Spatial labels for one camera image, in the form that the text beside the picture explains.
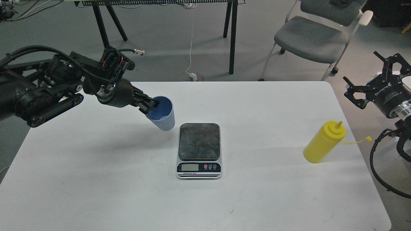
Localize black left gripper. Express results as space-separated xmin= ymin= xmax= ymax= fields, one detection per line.
xmin=97 ymin=79 xmax=159 ymax=115

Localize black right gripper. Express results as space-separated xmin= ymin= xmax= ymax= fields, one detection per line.
xmin=343 ymin=51 xmax=411 ymax=119

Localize blue ribbed plastic cup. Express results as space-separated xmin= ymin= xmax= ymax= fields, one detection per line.
xmin=146 ymin=96 xmax=175 ymax=131

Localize yellow squeeze bottle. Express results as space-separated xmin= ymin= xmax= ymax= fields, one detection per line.
xmin=303 ymin=120 xmax=372 ymax=164

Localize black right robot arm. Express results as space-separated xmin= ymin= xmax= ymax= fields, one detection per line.
xmin=343 ymin=51 xmax=411 ymax=199

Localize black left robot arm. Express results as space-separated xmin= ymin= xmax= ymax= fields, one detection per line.
xmin=0 ymin=46 xmax=160 ymax=128

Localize digital kitchen scale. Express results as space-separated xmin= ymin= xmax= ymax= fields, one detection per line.
xmin=176 ymin=123 xmax=222 ymax=180

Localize white power adapter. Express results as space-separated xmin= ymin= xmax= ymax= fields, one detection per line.
xmin=188 ymin=73 xmax=205 ymax=81

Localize grey office chair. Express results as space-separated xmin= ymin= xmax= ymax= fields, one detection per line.
xmin=274 ymin=0 xmax=373 ymax=81

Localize black trestle table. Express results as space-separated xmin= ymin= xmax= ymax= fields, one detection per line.
xmin=73 ymin=0 xmax=247 ymax=79

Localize white hanging cable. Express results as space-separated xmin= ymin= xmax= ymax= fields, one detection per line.
xmin=185 ymin=3 xmax=194 ymax=74

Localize cables on floor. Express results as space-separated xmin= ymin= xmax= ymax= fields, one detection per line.
xmin=0 ymin=0 xmax=53 ymax=23

